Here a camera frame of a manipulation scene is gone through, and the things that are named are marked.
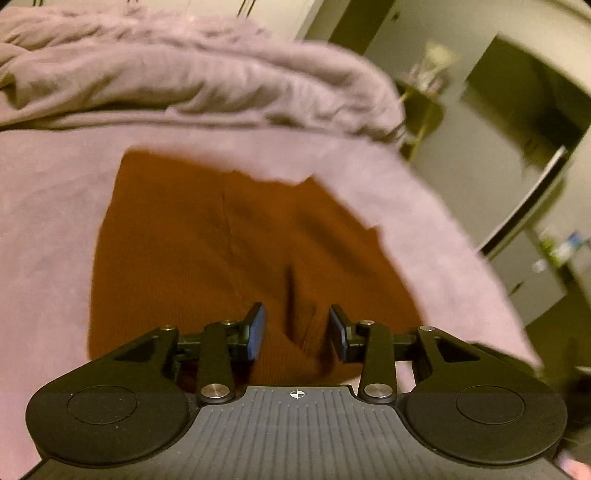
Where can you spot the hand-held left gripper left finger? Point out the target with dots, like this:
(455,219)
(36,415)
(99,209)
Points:
(256,333)

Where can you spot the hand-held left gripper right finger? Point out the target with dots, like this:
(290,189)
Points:
(337,333)

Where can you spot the brown button cardigan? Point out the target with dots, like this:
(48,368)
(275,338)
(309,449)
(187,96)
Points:
(184,240)

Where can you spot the lilac bed sheet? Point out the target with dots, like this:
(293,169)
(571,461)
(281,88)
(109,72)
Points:
(41,230)

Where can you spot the yellow-green side table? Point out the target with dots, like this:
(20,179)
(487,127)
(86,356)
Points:
(425,110)

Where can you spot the crumpled lilac duvet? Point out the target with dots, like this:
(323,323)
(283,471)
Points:
(161,69)

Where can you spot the white paper decoration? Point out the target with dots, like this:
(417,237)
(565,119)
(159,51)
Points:
(436,60)

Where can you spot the dark wall panel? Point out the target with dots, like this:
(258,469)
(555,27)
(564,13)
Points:
(364,21)

